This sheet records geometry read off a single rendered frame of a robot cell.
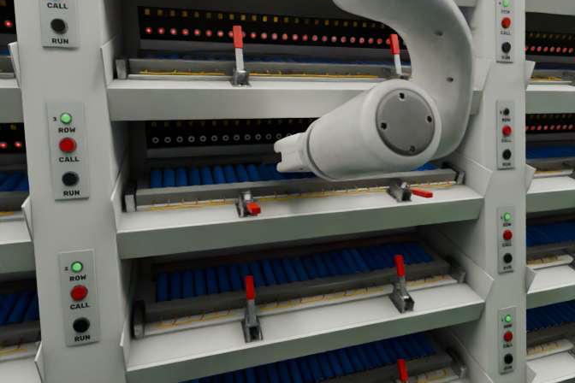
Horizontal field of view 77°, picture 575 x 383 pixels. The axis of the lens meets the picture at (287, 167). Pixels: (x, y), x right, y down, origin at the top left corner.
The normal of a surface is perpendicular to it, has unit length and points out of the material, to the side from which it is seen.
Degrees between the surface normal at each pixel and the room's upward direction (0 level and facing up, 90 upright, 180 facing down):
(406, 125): 83
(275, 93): 112
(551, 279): 23
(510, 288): 90
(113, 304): 90
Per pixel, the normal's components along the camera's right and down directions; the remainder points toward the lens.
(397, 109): 0.29, -0.11
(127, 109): 0.27, 0.42
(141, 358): 0.07, -0.91
